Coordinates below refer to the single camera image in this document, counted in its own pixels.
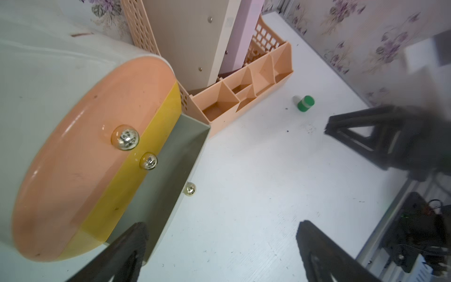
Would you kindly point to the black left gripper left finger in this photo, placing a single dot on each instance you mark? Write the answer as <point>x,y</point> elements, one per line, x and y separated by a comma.
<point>119,262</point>

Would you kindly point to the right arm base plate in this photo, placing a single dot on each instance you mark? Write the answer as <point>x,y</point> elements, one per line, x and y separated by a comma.
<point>420,228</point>

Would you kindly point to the green paint can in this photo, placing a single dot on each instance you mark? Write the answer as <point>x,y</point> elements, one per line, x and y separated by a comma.
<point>306,103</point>

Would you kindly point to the beige cardboard folder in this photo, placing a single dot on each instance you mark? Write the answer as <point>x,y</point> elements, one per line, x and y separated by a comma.
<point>192,35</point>

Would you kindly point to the beige plastic file organizer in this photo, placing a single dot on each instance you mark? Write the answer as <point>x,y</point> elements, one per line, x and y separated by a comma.
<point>268,64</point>

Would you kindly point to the aluminium rail frame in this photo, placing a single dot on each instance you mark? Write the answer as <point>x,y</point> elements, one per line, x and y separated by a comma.
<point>378,262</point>

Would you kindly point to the pink top drawer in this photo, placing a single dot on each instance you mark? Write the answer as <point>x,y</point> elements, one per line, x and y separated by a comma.
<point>83,154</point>

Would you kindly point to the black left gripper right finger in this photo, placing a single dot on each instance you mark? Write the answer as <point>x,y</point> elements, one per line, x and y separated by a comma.
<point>324,260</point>

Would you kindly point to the round white drawer cabinet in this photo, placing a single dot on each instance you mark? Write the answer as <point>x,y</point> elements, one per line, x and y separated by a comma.
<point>47,66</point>

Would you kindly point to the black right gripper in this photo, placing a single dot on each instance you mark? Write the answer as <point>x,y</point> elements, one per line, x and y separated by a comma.
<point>416,143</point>

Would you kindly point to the yellow drawer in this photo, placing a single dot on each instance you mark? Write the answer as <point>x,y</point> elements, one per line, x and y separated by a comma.
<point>102,220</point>

